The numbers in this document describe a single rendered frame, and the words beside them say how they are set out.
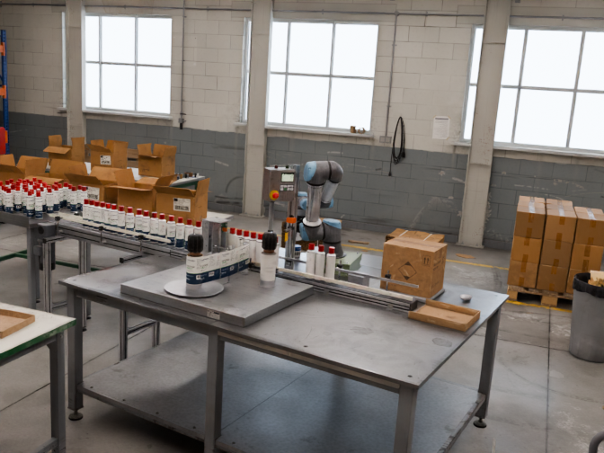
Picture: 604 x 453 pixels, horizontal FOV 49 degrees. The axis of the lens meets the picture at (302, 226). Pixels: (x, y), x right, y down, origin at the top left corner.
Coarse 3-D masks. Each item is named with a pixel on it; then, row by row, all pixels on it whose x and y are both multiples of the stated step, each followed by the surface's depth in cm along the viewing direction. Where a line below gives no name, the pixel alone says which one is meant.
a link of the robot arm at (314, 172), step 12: (312, 168) 392; (324, 168) 394; (312, 180) 395; (324, 180) 398; (312, 192) 401; (312, 204) 405; (312, 216) 409; (300, 228) 418; (312, 228) 412; (312, 240) 419
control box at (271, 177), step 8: (264, 168) 391; (272, 168) 389; (280, 168) 391; (264, 176) 391; (272, 176) 385; (280, 176) 387; (264, 184) 392; (272, 184) 386; (264, 192) 392; (272, 192) 387; (280, 192) 390; (288, 192) 391; (272, 200) 389; (280, 200) 391; (288, 200) 393
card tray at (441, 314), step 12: (432, 300) 360; (420, 312) 349; (432, 312) 351; (444, 312) 352; (456, 312) 353; (468, 312) 350; (480, 312) 347; (444, 324) 331; (456, 324) 328; (468, 324) 330
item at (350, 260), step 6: (348, 252) 433; (324, 258) 419; (336, 258) 418; (342, 258) 419; (348, 258) 419; (354, 258) 419; (360, 258) 430; (324, 264) 411; (336, 264) 408; (348, 264) 406; (354, 264) 417; (324, 270) 412; (348, 270) 407; (354, 270) 418
